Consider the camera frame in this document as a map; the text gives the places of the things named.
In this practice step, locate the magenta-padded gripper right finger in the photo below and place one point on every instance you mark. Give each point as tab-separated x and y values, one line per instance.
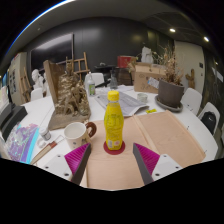
148	158

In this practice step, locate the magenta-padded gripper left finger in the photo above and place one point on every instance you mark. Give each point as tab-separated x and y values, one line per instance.
76	158

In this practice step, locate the yellow drink bottle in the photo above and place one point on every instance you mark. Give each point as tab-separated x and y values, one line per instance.
114	123

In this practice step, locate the white dotted mug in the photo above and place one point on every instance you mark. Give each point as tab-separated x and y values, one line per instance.
76	135

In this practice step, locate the long wooden paintbrush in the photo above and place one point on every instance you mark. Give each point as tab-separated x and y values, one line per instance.
46	151

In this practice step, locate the flat round red coaster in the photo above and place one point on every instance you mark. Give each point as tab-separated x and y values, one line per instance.
114	152

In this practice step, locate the small white jar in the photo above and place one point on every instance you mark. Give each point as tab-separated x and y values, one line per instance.
45	133

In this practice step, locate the white tape roll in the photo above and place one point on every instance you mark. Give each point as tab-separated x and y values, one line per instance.
38	144

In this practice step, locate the small yellow tag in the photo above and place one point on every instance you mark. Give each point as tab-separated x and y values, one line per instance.
151	111

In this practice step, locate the newspaper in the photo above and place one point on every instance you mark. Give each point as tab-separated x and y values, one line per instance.
130	103

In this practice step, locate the gold sculpture on wooden base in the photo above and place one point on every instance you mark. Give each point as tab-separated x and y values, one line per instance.
71	100

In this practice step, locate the small glass jar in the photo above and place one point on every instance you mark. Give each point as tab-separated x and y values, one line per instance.
142	98

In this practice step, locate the dried plant in grey pot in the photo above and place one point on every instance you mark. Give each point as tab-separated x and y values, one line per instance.
170	93

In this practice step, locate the black bag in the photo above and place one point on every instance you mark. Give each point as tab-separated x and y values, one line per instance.
209	121

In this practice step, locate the black flat box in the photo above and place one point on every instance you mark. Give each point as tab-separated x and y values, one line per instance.
15	121

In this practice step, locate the cardboard box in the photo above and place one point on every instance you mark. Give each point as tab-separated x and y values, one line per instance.
145	78

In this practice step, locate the dark grey flat box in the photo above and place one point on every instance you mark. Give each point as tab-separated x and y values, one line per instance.
5	115

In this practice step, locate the wooden easel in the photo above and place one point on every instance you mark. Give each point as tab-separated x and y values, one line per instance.
26	85
81	65

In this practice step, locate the white plaster busts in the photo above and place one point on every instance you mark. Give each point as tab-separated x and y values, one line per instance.
36	78

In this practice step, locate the red box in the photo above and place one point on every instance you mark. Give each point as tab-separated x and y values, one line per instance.
124	62

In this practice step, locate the white cabinet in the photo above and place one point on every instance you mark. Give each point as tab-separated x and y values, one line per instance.
16	76

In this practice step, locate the white plaster sculpture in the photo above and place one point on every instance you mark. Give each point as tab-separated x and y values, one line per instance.
146	55

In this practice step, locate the recessed ceiling spotlights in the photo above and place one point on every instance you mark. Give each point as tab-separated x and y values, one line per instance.
172	30

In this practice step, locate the long ceiling light panel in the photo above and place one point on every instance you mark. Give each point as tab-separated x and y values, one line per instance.
68	1

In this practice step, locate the wooden wall figure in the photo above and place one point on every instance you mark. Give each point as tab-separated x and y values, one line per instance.
190	78

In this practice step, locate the black wall screen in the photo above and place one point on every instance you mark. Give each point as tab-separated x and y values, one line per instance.
51	51

